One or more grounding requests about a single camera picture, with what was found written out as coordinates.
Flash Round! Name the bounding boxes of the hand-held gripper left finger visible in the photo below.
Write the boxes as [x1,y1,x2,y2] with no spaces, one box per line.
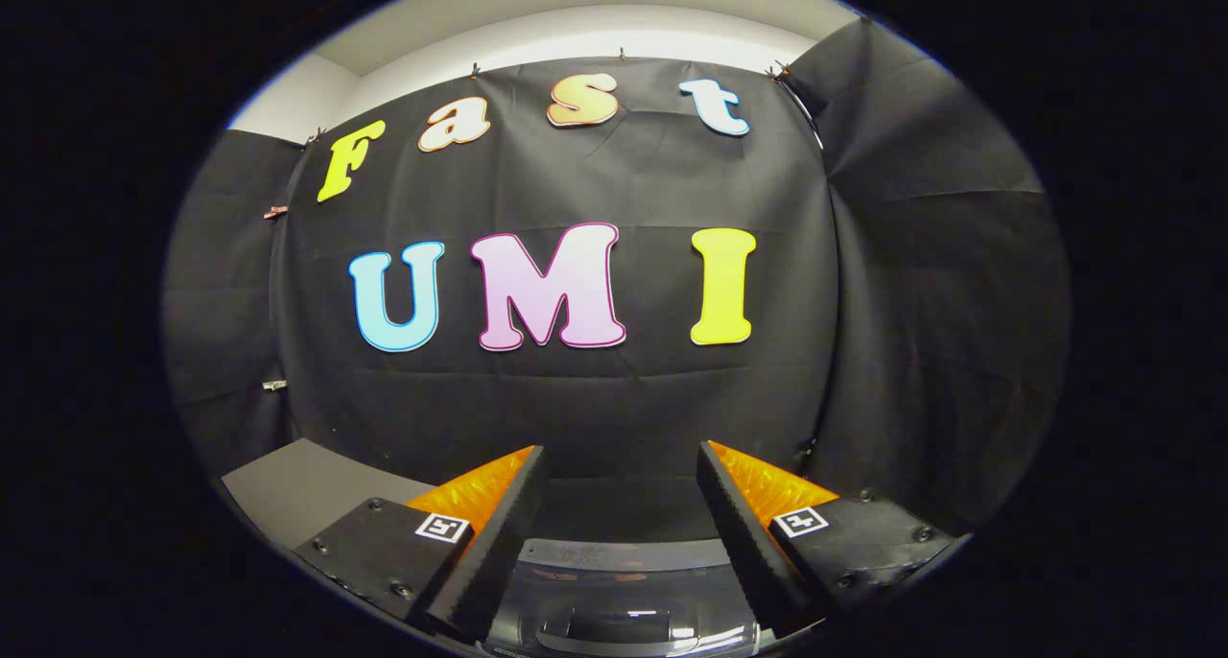
[293,444,548,640]

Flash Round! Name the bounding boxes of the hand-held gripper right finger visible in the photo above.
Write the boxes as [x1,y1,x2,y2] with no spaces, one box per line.
[696,439,960,637]

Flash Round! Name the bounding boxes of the dark grey washing machine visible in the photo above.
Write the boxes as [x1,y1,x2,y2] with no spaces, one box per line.
[484,538,768,657]

